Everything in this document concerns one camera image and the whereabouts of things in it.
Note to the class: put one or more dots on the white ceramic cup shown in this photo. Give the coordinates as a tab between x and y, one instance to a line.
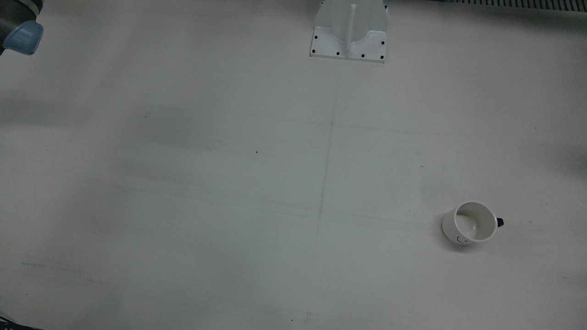
472	224

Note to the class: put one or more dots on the white metal mounting bracket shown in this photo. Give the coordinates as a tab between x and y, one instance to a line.
351	36

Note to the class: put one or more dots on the ribbed metal rail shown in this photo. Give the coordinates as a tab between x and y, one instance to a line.
523	3

